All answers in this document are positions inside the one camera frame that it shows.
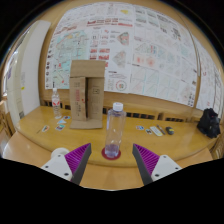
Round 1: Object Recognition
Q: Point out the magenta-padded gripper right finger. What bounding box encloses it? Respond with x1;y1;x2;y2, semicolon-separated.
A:
131;143;183;187

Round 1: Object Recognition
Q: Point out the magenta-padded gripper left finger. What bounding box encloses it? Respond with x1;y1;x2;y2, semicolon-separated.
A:
40;142;93;186

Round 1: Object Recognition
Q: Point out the clear plastic water bottle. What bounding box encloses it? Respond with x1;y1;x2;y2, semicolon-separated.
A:
104;101;127;159

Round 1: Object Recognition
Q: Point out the white rectangular card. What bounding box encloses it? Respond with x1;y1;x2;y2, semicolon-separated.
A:
149;125;164;137

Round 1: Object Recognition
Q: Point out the dark pen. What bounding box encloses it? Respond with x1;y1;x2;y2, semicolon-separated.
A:
156;124;167;136

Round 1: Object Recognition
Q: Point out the black tape measure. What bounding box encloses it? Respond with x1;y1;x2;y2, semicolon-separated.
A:
165;125;175;136

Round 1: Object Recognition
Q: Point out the small red-labelled plastic bottle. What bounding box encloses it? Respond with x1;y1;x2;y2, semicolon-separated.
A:
51;87;63;120

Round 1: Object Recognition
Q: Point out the brown cardboard box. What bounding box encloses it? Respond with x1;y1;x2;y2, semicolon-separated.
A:
68;59;107;130

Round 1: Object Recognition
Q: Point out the wooden chair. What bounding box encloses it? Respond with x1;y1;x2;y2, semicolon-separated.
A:
0;109;16;138
213;133;224;159

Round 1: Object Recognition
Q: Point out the black bag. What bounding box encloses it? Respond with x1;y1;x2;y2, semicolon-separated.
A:
196;107;222;139

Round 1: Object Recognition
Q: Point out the wall poster sheets group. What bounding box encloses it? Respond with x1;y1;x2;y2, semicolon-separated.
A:
44;1;218;111

